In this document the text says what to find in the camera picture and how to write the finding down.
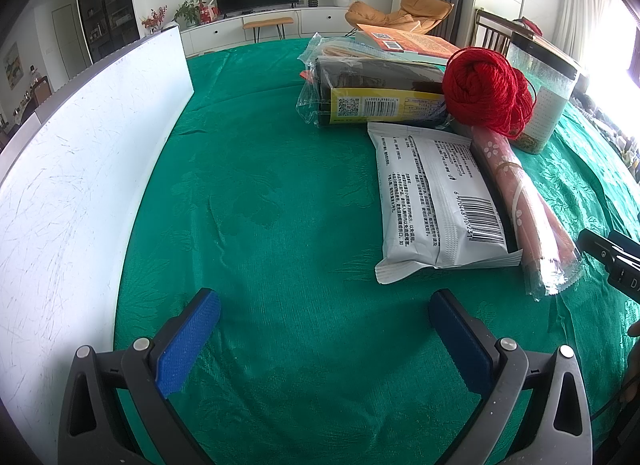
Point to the wooden bench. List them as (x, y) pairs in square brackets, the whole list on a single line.
[(267, 21)]

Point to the green tablecloth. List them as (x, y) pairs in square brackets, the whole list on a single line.
[(280, 195)]

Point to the red yarn ball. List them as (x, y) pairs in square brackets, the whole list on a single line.
[(524, 112), (480, 85)]

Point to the orange lounge chair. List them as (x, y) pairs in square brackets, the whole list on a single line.
[(400, 15)]

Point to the white curtain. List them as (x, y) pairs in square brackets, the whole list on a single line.
[(570, 5)]

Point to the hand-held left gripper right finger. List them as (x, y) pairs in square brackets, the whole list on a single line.
[(460, 340)]

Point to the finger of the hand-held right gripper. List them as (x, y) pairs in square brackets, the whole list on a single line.
[(600, 242)]

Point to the white tv cabinet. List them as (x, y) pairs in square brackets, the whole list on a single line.
[(220, 35)]

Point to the white storage box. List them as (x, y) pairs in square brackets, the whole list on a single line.
[(75, 195)]

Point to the wooden slatted chair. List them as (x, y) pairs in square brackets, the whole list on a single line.
[(492, 32)]

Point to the red flower arrangement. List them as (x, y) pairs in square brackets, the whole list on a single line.
[(154, 20)]

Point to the clear jar with black lid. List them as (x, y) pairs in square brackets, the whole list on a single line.
[(547, 100)]

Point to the cotton swab bag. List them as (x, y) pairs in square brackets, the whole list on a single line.
[(350, 49)]

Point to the pink roll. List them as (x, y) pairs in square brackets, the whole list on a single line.
[(525, 205)]

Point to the person's right hand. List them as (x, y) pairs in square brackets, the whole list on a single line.
[(632, 375)]

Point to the orange book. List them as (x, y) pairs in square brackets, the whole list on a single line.
[(410, 40)]

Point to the dark bookshelf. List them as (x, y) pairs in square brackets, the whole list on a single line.
[(107, 5)]

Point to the black packet with yellow label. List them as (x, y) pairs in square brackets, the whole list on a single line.
[(380, 87)]

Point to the potted plant with red box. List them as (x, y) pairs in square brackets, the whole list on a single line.
[(192, 12)]

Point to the white barcode packet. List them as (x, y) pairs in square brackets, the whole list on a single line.
[(435, 195)]

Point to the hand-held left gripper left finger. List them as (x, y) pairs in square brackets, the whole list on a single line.
[(190, 340)]

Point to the framed wall picture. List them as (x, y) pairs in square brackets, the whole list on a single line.
[(12, 62)]

